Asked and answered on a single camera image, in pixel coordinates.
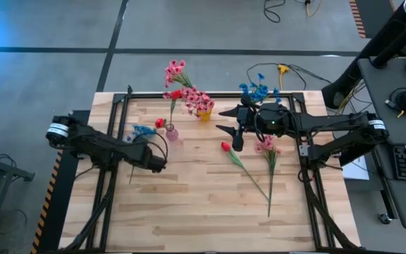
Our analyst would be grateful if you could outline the grey side desk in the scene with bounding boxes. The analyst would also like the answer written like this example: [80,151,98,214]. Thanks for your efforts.
[357,56,406,231]

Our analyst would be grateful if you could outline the yellow glass vase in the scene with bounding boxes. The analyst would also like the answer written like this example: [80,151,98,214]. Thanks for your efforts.
[197,109,213,123]

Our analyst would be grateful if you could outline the loose cable bundle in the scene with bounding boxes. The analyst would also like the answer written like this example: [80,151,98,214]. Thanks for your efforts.
[329,79,375,124]

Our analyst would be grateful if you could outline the black aluminium table frame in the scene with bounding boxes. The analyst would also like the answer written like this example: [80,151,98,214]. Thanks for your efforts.
[57,84,366,254]

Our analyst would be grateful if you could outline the pink glass vase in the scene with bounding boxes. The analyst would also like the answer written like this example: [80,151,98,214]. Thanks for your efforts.
[164,123,179,143]

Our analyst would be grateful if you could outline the yellow floor cable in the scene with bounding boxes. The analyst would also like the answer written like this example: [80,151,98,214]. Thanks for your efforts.
[304,0,322,18]

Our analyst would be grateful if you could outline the white paper sheet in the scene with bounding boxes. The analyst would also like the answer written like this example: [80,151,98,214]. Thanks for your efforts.
[342,157,370,181]

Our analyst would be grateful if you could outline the black hazard-striped floor plate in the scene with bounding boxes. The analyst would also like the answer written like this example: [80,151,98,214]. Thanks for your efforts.
[30,110,91,254]
[350,0,396,40]

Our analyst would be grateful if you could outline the black tower stand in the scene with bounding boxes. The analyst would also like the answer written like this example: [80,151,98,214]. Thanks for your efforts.
[321,0,406,110]

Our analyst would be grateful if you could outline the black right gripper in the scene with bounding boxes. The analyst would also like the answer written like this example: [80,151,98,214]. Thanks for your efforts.
[215,102,264,152]

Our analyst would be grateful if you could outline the blue artificial flower bunch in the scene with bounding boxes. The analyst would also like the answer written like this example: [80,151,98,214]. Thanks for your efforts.
[122,123,159,185]
[238,73,281,105]

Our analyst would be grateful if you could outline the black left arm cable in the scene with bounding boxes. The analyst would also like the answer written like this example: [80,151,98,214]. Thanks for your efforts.
[142,131,169,162]

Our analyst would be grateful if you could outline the black floor cable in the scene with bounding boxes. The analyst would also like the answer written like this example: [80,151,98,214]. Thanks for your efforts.
[246,62,333,92]
[263,0,287,24]

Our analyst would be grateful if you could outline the yellow power plug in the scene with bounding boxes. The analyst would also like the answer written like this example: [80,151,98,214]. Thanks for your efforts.
[277,63,290,91]

